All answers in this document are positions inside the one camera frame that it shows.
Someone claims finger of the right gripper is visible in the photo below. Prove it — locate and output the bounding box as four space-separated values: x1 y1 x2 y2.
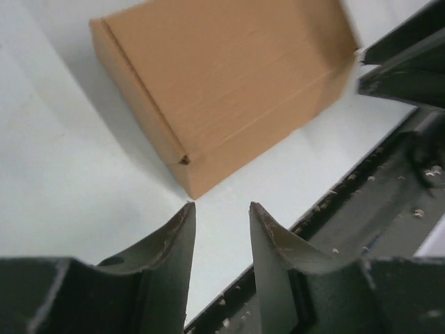
358 51 444 109
363 0 444 65

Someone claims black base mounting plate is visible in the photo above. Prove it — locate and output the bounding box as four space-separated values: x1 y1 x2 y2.
186 107 444 333

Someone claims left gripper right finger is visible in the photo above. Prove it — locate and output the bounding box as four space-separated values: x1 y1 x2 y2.
249 202 444 333

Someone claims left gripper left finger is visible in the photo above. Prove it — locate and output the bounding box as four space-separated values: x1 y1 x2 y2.
1 202 196 333

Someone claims brown cardboard box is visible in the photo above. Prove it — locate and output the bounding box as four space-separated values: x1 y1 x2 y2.
89 1 357 199

